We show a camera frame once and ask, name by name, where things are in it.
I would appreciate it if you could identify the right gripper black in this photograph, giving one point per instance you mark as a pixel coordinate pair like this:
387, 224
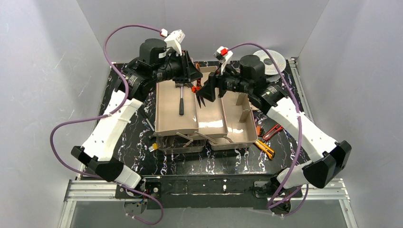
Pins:
217, 83

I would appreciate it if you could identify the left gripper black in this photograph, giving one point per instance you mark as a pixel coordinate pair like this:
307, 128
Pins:
185, 67

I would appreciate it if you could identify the black handled claw hammer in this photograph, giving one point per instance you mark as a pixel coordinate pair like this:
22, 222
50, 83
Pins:
181, 103

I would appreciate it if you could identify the beige plastic tool box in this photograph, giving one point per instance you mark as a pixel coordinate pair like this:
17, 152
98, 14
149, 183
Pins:
227, 123

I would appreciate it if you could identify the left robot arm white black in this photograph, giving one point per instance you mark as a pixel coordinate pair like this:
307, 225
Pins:
96, 153

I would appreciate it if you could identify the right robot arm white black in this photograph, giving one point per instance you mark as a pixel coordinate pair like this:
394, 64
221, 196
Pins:
327, 156

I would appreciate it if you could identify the orange black small tool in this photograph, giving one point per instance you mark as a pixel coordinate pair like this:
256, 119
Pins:
258, 130

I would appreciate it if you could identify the black silver screwdriver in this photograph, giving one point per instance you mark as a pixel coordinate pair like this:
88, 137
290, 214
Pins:
150, 124

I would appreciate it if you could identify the yellow hex key set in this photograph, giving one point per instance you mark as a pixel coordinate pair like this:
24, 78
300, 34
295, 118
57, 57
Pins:
153, 147

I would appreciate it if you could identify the red utility knife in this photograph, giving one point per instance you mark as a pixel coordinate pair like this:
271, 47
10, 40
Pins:
272, 132

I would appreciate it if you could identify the orange utility knife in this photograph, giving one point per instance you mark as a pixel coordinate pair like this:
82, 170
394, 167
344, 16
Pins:
266, 149

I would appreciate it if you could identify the black mounting plate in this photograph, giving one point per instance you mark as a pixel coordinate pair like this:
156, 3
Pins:
209, 191

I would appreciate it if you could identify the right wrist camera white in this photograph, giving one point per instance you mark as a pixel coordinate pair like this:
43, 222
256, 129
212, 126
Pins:
223, 54

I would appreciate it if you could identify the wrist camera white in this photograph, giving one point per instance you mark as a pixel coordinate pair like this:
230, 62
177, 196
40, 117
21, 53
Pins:
174, 39
223, 54

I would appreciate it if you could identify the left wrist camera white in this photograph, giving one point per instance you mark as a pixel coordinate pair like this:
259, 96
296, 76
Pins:
174, 39

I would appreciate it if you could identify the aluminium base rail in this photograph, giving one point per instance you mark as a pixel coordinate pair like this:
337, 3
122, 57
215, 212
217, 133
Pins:
101, 191

